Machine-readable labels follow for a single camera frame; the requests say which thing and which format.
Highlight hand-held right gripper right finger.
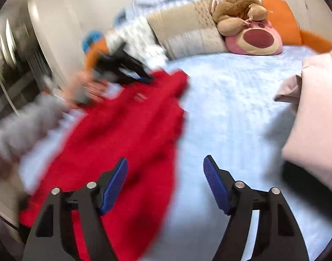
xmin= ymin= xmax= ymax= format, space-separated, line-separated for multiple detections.
xmin=203 ymin=155 xmax=310 ymax=261

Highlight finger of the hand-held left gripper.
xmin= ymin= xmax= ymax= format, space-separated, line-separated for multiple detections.
xmin=120 ymin=61 xmax=156 ymax=85

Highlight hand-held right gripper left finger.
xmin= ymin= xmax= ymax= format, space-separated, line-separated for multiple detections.
xmin=22 ymin=157 xmax=128 ymax=261

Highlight red fleece garment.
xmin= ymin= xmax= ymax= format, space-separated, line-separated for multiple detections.
xmin=19 ymin=70 xmax=191 ymax=261

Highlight person's left hand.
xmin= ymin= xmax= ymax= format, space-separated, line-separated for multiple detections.
xmin=66 ymin=70 xmax=116 ymax=107

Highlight blue round object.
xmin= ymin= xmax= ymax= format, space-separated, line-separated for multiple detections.
xmin=82 ymin=31 xmax=104 ymax=53

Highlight white floral pillow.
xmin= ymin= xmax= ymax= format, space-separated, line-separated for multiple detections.
xmin=106 ymin=15 xmax=169 ymax=69

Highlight beige quilted pillow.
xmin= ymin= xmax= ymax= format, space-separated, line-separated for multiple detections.
xmin=146 ymin=0 xmax=228 ymax=60

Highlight blue checked pillow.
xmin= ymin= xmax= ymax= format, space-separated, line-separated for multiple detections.
xmin=114 ymin=0 xmax=218 ymax=32

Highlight light blue fluffy blanket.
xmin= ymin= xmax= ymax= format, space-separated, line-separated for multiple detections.
xmin=19 ymin=46 xmax=332 ymax=261

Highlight dark window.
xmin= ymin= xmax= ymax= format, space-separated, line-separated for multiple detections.
xmin=0 ymin=19 xmax=51 ymax=120

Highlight brown teddy bear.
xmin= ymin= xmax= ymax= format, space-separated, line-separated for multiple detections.
xmin=212 ymin=0 xmax=270 ymax=37

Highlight pink bear plush pillow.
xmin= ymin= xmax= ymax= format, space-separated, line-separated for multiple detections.
xmin=225 ymin=19 xmax=283 ymax=56

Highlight pale pink cloth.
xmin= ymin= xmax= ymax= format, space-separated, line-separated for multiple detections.
xmin=273 ymin=49 xmax=332 ymax=196

